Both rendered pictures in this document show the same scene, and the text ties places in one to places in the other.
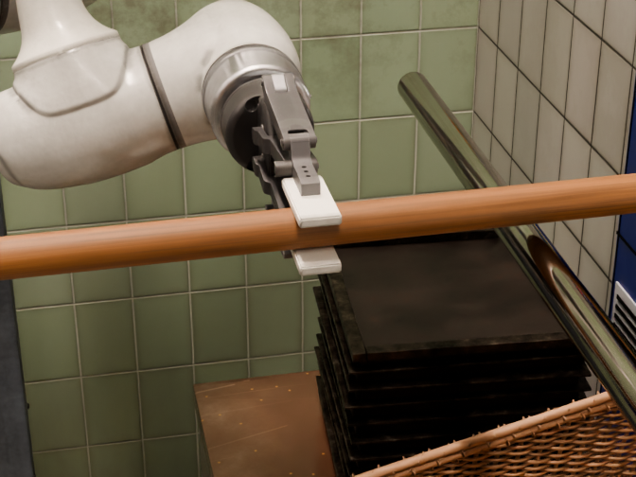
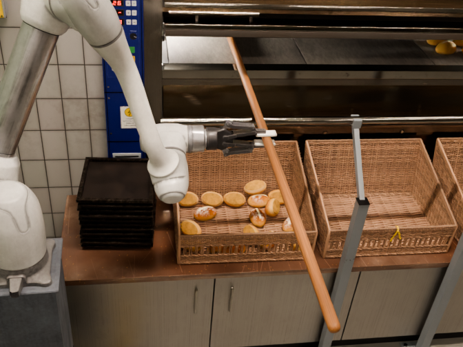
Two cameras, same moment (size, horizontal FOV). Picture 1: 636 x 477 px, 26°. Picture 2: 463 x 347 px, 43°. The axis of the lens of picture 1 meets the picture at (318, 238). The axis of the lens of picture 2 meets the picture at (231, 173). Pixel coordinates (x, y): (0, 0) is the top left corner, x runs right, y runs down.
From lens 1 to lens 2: 2.03 m
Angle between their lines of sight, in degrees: 73
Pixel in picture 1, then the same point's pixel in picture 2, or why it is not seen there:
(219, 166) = not seen: outside the picture
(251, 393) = (67, 266)
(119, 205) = not seen: outside the picture
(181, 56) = (180, 142)
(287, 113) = (243, 124)
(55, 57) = (179, 160)
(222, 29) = (177, 130)
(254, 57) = (197, 127)
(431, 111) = (187, 119)
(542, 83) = not seen: hidden behind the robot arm
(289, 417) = (86, 257)
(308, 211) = (273, 133)
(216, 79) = (198, 138)
